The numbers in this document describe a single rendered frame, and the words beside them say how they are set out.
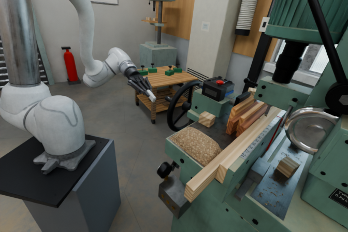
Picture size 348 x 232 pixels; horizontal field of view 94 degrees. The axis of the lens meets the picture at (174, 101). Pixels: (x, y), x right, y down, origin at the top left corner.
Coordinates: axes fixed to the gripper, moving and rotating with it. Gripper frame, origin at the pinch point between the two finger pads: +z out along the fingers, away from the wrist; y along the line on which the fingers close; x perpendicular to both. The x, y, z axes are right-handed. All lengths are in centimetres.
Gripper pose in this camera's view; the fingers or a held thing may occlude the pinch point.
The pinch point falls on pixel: (150, 96)
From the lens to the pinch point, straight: 86.5
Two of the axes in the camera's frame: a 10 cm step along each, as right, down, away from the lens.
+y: 7.2, -2.8, 6.4
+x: -3.2, 6.8, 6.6
